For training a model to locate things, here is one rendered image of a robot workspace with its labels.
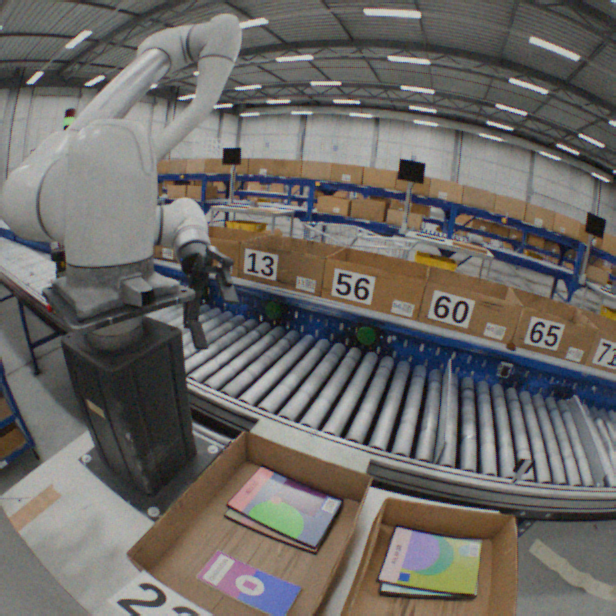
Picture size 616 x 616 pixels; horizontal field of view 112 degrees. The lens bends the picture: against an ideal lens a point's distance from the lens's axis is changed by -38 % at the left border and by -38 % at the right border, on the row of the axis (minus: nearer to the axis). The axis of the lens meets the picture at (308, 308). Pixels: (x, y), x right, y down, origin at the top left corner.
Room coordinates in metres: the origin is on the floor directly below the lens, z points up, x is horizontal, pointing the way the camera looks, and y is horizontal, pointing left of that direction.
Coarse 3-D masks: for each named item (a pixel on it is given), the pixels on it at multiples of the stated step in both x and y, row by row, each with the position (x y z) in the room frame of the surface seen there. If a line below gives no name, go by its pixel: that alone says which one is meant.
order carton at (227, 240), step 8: (208, 232) 1.75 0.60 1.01; (216, 232) 1.77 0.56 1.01; (224, 232) 1.75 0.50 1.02; (232, 232) 1.73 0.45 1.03; (240, 232) 1.72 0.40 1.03; (248, 232) 1.70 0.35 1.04; (256, 232) 1.68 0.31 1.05; (216, 240) 1.42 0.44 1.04; (224, 240) 1.41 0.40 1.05; (232, 240) 1.73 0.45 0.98; (240, 240) 1.72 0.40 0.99; (224, 248) 1.41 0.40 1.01; (232, 248) 1.39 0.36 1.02; (232, 256) 1.39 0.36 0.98; (216, 264) 1.42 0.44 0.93; (232, 272) 1.39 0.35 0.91
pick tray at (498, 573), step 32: (384, 512) 0.34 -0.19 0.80; (416, 512) 0.33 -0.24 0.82; (448, 512) 0.31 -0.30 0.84; (480, 512) 0.29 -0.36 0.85; (384, 544) 0.29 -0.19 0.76; (512, 544) 0.20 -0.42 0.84; (480, 576) 0.17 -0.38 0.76; (512, 576) 0.13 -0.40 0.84; (352, 608) 0.14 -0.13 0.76; (384, 608) 0.14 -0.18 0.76; (416, 608) 0.13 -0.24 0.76; (448, 608) 0.12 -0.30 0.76; (480, 608) 0.10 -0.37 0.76; (512, 608) 0.06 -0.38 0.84
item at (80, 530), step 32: (64, 448) 0.37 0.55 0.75; (32, 480) 0.23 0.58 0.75; (64, 480) 0.28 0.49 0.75; (96, 480) 0.32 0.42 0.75; (32, 512) 0.15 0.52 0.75; (64, 512) 0.20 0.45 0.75; (96, 512) 0.24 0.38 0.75; (128, 512) 0.27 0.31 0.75; (32, 544) 0.08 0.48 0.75; (64, 544) 0.13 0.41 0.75; (96, 544) 0.17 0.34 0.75; (128, 544) 0.20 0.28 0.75; (352, 544) 0.29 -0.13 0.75; (64, 576) 0.05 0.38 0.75; (96, 576) 0.09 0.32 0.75; (128, 576) 0.13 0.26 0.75; (352, 576) 0.22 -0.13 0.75; (96, 608) 0.02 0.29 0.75; (320, 608) 0.15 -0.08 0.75
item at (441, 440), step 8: (448, 368) 0.92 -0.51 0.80; (448, 376) 0.86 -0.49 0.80; (448, 384) 0.81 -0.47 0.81; (448, 392) 0.76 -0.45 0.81; (448, 400) 0.72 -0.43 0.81; (440, 408) 0.79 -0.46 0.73; (448, 408) 0.68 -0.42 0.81; (440, 416) 0.73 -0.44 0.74; (448, 416) 0.64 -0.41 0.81; (440, 424) 0.68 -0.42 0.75; (440, 432) 0.63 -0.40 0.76; (440, 440) 0.59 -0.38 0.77; (440, 448) 0.55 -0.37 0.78
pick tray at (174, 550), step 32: (256, 448) 0.48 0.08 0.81; (288, 448) 0.46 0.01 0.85; (224, 480) 0.41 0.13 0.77; (320, 480) 0.43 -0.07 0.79; (352, 480) 0.41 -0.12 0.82; (192, 512) 0.30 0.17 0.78; (224, 512) 0.33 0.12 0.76; (352, 512) 0.37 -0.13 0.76; (160, 544) 0.21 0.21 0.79; (192, 544) 0.24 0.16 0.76; (224, 544) 0.26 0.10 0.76; (256, 544) 0.27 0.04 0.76; (160, 576) 0.15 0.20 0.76; (192, 576) 0.17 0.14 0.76; (288, 576) 0.21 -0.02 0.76; (320, 576) 0.21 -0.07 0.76; (224, 608) 0.12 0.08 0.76
